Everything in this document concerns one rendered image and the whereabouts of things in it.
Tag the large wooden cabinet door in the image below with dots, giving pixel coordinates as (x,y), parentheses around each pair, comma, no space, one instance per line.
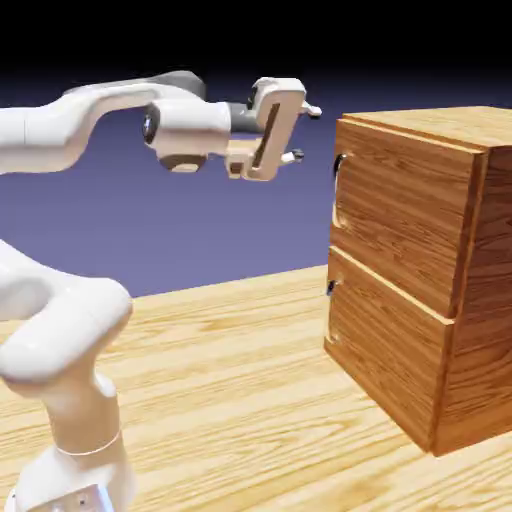
(404,216)

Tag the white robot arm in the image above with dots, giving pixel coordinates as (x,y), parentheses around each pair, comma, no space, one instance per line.
(60,324)

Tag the light wood cabinet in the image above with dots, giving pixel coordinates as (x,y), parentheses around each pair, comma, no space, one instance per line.
(440,280)

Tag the small wooden cabinet door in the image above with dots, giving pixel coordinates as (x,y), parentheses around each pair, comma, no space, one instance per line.
(384,356)

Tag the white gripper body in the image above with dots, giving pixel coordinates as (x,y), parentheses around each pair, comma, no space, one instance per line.
(282,120)

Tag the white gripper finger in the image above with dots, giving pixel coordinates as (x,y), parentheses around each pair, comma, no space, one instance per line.
(312,109)
(292,156)

